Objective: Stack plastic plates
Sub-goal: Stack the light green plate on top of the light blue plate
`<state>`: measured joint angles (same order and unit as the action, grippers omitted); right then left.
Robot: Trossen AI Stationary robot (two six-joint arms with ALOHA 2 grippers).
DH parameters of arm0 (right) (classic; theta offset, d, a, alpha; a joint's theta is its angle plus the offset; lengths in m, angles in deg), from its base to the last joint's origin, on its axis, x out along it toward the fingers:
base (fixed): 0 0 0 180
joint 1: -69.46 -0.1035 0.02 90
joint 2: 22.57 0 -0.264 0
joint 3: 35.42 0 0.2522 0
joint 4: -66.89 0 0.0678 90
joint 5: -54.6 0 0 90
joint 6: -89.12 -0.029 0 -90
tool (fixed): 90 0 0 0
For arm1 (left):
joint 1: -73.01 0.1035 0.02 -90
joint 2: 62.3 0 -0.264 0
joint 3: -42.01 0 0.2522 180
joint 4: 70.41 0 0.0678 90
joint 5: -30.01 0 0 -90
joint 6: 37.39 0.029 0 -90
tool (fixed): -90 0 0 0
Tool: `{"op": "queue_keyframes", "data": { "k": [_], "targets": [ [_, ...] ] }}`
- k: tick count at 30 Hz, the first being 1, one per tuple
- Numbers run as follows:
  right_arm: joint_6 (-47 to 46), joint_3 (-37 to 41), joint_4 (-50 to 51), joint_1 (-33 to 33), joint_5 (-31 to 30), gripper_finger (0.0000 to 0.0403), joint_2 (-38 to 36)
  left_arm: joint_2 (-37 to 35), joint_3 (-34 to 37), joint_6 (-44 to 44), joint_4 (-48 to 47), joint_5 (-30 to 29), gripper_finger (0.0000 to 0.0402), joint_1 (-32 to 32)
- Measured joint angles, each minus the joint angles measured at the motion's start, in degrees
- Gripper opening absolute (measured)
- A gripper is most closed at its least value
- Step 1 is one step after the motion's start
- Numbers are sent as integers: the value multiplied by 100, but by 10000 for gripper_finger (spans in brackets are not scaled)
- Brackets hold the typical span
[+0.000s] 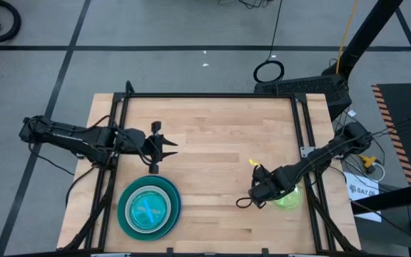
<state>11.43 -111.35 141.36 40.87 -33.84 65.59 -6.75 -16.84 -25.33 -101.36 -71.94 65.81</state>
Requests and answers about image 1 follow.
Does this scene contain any yellow plug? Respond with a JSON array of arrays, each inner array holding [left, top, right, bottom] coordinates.
[[358, 153, 377, 168]]

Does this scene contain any right arm's black gripper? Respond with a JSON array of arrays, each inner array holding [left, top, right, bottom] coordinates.
[[248, 166, 292, 210]]

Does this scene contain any black aluminium rig frame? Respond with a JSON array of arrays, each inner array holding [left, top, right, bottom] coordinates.
[[57, 80, 362, 257]]

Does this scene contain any white paper sign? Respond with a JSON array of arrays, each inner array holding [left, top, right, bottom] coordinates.
[[342, 171, 383, 223]]

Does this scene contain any teal bowl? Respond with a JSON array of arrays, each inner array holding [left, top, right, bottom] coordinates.
[[117, 174, 178, 242]]

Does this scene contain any large blue plastic plate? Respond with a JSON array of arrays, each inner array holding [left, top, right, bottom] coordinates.
[[155, 175, 183, 233]]

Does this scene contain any clear blue small plate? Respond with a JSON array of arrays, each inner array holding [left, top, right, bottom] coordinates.
[[129, 190, 169, 231]]

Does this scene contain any black tubular pole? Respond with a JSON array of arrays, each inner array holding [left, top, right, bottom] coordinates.
[[321, 0, 405, 85]]

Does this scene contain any left arm's black gripper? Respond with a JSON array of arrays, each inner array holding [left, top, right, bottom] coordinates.
[[136, 121, 179, 175]]

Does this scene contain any black perforated case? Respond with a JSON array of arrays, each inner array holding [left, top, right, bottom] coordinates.
[[254, 74, 353, 122]]

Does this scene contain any black stand beam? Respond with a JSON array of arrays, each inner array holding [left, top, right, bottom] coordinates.
[[350, 180, 411, 216]]

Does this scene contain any yellow hanging hose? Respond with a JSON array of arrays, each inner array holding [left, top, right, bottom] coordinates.
[[335, 0, 360, 74]]

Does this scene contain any black hanging cable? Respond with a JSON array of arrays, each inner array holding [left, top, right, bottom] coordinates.
[[253, 0, 285, 84]]

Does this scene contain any black floor cable bundle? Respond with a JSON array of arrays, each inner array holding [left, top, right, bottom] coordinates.
[[218, 0, 275, 10]]

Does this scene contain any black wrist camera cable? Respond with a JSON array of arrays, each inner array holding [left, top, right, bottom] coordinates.
[[236, 197, 255, 210]]

